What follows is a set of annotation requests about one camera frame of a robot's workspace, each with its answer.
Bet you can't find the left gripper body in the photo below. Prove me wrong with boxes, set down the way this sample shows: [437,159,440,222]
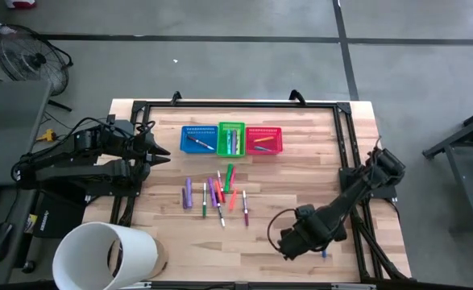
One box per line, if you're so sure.
[125,132,148,180]

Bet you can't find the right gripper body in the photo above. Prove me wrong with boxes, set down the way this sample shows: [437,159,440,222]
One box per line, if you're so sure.
[282,219,346,253]

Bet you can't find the purple thin marker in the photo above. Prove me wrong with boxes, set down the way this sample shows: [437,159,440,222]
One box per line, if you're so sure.
[241,189,250,227]

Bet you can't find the purple highlighter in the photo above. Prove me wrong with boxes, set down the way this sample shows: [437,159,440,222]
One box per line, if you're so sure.
[207,176,218,209]

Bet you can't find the thin marker with white end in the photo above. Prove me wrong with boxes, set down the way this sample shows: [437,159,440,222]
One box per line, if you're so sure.
[214,193,226,229]

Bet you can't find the green highlighter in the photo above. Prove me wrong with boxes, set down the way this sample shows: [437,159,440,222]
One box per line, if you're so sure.
[223,162,235,194]

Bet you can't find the blue plastic basket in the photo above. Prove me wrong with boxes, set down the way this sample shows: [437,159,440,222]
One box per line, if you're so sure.
[179,125,220,155]

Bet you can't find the green plastic basket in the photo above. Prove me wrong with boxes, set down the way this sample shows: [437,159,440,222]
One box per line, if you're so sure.
[216,121,247,158]

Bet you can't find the yellow plug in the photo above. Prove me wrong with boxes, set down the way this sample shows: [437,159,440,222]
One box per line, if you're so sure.
[36,128,57,143]

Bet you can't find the wooden round disc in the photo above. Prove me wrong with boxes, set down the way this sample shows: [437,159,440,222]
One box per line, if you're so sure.
[149,238,169,281]

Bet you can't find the black control box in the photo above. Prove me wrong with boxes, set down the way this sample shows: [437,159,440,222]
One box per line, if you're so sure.
[32,188,88,239]

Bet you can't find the white cylinder tube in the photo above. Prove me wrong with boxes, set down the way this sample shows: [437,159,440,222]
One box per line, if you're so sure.
[52,221,160,290]

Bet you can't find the red plastic basket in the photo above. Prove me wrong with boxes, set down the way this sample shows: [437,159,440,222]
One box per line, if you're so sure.
[245,126,284,156]

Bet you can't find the yellow sticker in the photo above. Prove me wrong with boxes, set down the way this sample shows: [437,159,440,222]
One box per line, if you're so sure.
[24,213,39,234]

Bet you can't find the grey monitor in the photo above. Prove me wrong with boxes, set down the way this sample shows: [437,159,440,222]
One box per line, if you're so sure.
[0,79,52,187]

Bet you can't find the black floor fan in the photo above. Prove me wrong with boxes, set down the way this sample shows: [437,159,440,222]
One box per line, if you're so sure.
[0,23,74,113]

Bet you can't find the grey desk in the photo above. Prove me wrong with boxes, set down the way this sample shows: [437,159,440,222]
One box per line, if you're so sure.
[0,184,39,287]

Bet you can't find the black metal stand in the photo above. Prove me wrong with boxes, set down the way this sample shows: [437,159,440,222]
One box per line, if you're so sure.
[421,102,473,234]

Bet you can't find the person's shoe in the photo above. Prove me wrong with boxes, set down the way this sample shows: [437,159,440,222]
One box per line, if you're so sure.
[4,0,38,10]

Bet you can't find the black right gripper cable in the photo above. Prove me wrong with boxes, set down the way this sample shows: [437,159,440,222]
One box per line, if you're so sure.
[267,208,301,251]

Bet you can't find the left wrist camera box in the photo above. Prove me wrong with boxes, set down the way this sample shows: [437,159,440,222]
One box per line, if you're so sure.
[113,120,135,140]

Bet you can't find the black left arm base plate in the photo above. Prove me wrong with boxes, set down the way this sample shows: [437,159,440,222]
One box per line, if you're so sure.
[83,163,145,199]

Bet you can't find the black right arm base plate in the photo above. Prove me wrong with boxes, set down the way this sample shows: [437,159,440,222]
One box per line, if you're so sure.
[338,166,398,201]

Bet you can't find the black aluminium table frame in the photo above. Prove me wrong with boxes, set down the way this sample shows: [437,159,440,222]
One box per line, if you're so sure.
[107,99,413,290]

